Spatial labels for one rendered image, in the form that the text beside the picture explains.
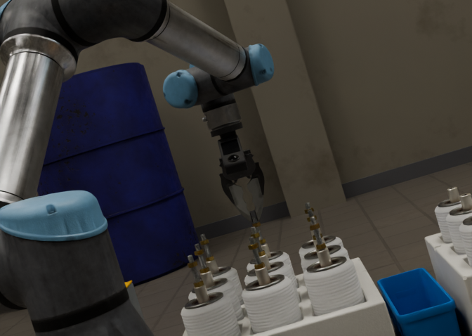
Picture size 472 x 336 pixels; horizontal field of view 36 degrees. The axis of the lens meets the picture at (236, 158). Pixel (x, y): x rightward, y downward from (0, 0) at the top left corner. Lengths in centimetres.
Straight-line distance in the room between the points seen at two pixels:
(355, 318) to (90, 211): 60
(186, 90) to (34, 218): 66
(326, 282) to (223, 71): 42
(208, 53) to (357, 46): 269
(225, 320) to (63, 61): 54
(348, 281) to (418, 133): 268
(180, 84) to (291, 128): 237
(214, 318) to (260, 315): 8
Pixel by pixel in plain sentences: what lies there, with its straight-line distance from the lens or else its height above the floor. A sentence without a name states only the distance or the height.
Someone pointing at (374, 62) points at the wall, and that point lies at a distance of 394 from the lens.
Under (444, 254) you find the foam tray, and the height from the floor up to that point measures 18.
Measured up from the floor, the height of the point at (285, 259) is 24.
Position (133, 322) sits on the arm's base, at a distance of 88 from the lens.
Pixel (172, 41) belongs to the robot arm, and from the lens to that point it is 121.
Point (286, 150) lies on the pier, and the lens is 379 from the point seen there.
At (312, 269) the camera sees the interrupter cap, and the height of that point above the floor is 25.
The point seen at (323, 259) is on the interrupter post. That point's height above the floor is 26.
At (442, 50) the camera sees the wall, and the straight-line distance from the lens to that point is 399.
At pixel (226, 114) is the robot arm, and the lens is 154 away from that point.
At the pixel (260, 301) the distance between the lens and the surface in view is 132.
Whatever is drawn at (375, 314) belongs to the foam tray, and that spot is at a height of 16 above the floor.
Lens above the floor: 54
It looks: 2 degrees down
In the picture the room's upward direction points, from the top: 17 degrees counter-clockwise
